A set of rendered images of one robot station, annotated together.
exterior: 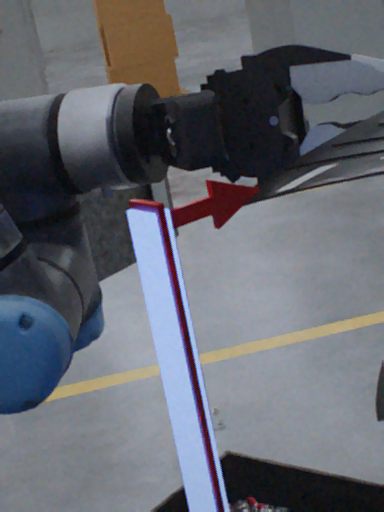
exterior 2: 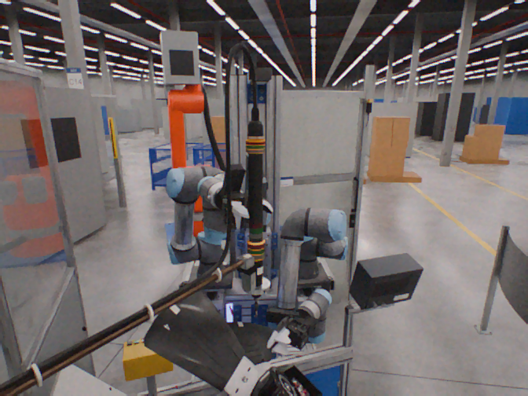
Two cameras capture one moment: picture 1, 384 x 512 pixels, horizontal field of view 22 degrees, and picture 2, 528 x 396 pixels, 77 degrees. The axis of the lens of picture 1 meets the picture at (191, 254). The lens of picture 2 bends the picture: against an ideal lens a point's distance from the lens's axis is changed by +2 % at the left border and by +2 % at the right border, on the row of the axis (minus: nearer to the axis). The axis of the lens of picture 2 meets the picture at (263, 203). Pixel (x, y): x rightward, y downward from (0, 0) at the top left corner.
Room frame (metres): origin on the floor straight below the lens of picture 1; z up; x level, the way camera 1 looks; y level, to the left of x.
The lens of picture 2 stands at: (0.82, -0.98, 1.89)
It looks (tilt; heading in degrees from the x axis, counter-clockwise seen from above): 17 degrees down; 104
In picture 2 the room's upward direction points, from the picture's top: straight up
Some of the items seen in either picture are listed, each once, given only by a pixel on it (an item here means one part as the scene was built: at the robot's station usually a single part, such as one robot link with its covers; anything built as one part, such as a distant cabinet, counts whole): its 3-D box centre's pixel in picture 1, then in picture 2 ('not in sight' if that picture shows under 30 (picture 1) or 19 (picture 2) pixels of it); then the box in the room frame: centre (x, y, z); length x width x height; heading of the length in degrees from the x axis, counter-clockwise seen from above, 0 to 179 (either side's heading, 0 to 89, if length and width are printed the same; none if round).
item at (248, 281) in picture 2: not in sight; (253, 271); (0.62, -0.29, 1.50); 0.09 x 0.07 x 0.10; 67
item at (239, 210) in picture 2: not in sight; (239, 218); (0.59, -0.29, 1.64); 0.09 x 0.03 x 0.06; 119
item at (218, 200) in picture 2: not in sight; (234, 206); (0.54, -0.19, 1.63); 0.12 x 0.08 x 0.09; 132
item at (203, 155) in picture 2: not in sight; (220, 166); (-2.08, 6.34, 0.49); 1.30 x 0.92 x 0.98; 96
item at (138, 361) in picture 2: not in sight; (148, 357); (0.18, -0.13, 1.02); 0.16 x 0.10 x 0.11; 32
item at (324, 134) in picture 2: not in sight; (300, 200); (0.47, 1.75, 1.10); 1.21 x 0.06 x 2.20; 32
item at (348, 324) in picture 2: not in sight; (348, 326); (0.88, 0.31, 0.96); 0.03 x 0.03 x 0.20; 32
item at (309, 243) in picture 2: not in sight; (307, 243); (0.66, 0.60, 1.20); 0.13 x 0.12 x 0.14; 176
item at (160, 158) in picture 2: not in sight; (178, 165); (-3.09, 6.18, 0.49); 1.27 x 0.88 x 0.98; 96
